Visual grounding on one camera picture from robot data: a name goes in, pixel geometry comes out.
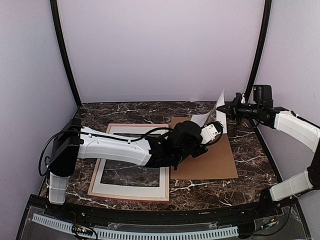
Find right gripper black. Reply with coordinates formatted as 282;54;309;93
217;95;262;126

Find landscape photo print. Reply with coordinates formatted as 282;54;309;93
191;87;228;135

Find white mat board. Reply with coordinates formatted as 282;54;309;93
91;125;168;197

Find brown cardboard backing board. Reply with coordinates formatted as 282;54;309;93
169;116;239;180

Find pink wooden picture frame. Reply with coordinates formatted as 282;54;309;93
87;122;170;202

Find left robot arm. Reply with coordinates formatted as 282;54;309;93
39;118;215;218

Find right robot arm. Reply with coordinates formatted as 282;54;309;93
216;84;320;217

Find right black corner post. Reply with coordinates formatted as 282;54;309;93
244;0;272;101

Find black corner post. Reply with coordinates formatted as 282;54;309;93
49;0;82;108
244;0;272;101

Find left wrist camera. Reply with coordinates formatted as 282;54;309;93
200;121;224;144

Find black front rail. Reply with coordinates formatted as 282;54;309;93
30;196;286;230

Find white slotted cable duct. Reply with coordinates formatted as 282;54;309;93
32;213;239;240

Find left black corner post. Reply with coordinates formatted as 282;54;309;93
49;0;82;108

